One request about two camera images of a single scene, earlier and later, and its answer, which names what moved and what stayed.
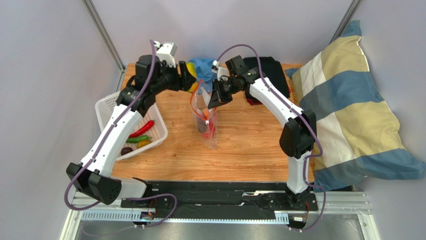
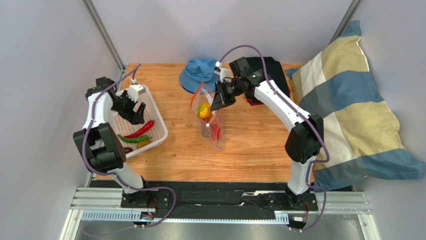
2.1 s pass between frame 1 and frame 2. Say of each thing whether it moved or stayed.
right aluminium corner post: stayed
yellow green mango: moved
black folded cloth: stayed
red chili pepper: stayed
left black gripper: moved
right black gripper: stayed
